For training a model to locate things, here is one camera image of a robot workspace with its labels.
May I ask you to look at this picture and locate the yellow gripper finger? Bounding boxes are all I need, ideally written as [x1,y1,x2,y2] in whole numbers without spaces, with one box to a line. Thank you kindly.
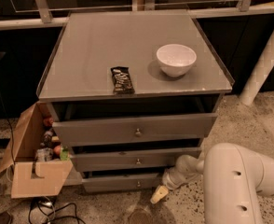
[150,185,169,204]

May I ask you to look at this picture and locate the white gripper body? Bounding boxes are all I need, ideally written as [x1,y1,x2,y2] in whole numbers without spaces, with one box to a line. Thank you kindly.
[162,167,200,190]

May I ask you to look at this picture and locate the grey bottom drawer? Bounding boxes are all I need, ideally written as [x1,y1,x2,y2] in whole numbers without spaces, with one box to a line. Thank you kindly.
[82,173,161,193]

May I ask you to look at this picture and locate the grey drawer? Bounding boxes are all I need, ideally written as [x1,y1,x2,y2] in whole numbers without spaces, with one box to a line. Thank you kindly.
[82,173,161,193]
[53,113,217,147]
[71,147,201,172]

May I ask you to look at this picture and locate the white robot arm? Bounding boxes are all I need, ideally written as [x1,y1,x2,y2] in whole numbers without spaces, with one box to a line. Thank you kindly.
[151,143,274,224]

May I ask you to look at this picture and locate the grey middle drawer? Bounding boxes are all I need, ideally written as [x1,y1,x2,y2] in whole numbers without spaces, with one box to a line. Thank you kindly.
[71,147,201,172]

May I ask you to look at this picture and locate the grey top drawer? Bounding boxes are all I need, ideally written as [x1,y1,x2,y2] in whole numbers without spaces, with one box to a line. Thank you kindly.
[53,113,217,147]

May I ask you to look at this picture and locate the grey drawer cabinet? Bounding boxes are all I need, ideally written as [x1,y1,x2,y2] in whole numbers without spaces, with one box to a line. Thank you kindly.
[38,10,232,180]

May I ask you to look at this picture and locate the open cardboard box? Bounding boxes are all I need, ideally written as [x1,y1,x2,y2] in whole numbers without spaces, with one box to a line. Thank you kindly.
[0,102,73,199]

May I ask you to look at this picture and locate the green item in box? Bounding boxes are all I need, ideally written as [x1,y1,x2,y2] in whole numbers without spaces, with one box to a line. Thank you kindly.
[60,147,70,161]

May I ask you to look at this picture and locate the black snack bar wrapper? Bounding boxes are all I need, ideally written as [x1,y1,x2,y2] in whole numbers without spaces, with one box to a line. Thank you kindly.
[111,66,135,94]

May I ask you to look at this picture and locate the red apple in box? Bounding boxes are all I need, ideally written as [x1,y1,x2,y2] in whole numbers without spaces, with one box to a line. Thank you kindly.
[53,145,62,156]

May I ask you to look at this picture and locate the white ceramic bowl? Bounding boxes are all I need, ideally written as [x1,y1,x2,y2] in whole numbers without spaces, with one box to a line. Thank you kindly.
[156,44,197,77]

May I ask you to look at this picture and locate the glass jar in box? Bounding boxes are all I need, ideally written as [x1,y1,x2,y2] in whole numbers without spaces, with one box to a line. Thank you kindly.
[35,147,53,162]

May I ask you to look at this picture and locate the dark bottle in box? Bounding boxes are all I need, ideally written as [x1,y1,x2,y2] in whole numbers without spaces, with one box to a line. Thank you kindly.
[41,129,54,147]

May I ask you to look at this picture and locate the white diagonal pole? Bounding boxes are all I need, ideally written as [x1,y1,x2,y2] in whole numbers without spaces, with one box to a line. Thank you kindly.
[240,30,274,105]

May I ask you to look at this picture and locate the black cables on floor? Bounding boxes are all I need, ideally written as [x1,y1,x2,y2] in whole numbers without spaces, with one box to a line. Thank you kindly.
[28,196,87,224]

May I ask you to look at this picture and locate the metal railing frame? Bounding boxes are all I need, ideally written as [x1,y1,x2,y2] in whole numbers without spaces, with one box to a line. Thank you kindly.
[0,0,274,32]

